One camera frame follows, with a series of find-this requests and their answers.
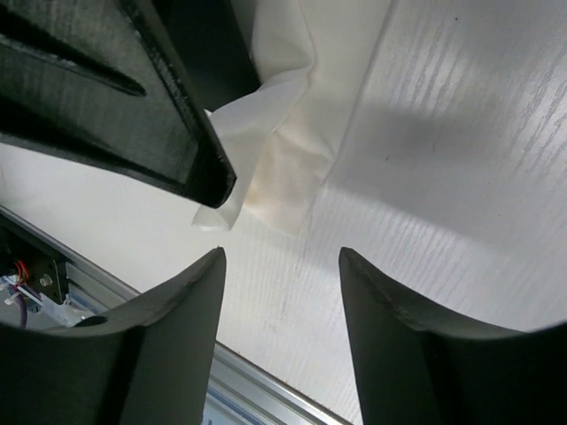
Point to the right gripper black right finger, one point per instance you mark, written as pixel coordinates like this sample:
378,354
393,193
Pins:
418,362

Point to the aluminium frame rail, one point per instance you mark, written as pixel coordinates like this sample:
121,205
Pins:
237,391

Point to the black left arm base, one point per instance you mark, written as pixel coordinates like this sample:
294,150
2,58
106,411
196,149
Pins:
37,266

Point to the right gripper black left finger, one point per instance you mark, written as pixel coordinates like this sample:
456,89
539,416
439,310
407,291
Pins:
146,361

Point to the white paper napkin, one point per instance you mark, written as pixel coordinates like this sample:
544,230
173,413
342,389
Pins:
283,139

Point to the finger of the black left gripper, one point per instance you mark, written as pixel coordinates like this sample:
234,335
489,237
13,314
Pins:
126,86

